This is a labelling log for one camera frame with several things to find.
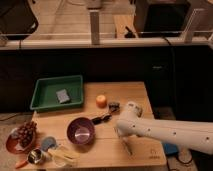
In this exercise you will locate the silver metal fork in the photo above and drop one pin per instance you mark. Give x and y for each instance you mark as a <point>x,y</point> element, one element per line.
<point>126,146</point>

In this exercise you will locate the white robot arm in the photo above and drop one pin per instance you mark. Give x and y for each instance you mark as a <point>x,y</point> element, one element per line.
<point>197,136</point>

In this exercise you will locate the orange fruit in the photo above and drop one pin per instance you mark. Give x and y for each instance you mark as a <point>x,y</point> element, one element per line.
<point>101,101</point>

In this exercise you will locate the small dark grey object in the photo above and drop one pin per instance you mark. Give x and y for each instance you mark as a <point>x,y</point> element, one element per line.
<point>113,106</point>

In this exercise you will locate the grey sponge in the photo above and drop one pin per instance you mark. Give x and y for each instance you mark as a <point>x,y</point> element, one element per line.
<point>62,96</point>

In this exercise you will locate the purple bowl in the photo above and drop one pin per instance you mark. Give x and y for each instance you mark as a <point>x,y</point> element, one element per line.
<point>81,131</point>

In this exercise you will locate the green plastic tray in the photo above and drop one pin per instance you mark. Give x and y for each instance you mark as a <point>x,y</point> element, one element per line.
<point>44,97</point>

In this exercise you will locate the wooden table board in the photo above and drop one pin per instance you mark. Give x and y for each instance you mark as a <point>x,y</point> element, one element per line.
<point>106,153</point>

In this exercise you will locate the blue round lid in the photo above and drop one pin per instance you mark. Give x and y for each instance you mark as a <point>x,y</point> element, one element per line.
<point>48,142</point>

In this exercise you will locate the blue tape roll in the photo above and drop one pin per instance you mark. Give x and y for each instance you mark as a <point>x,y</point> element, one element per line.
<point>170,149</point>

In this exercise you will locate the bunch of dark grapes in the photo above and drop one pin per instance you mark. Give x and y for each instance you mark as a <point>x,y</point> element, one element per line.
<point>26,133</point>

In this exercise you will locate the silver metal cup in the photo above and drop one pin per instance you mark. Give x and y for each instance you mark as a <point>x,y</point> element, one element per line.
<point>35,157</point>

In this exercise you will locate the red plate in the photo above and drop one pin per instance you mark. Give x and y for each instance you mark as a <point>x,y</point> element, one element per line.
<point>13,146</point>

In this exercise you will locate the black handled utensil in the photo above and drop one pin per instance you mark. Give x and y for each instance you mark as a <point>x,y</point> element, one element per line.
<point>100,119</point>

